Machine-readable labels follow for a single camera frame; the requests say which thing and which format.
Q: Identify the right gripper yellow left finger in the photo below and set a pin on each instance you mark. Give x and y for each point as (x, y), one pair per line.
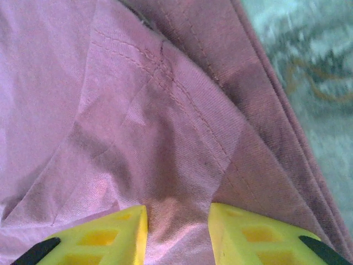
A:
(110, 240)

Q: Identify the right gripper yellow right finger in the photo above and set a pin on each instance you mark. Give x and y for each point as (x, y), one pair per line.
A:
(262, 243)

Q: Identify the maroon t-shirt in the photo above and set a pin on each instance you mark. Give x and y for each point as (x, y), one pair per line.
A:
(110, 110)

